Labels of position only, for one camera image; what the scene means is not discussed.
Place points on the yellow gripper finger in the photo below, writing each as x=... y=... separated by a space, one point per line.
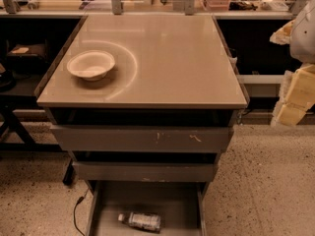
x=282 y=35
x=296 y=96

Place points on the white paper bowl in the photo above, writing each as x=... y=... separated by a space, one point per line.
x=91 y=65

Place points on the clear plastic water bottle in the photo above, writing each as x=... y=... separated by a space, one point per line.
x=142 y=221

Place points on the grey drawer cabinet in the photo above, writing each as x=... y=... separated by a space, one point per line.
x=170 y=71

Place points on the grey middle drawer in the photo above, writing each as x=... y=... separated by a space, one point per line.
x=145 y=172

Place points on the grey open bottom drawer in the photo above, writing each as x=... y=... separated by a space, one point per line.
x=179 y=205

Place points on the dark box on shelf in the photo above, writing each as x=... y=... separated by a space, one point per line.
x=28 y=58

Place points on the black side table frame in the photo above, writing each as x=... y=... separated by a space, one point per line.
x=10 y=103

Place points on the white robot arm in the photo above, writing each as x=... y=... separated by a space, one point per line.
x=302 y=39

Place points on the grey top drawer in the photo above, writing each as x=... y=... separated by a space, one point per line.
x=141 y=139

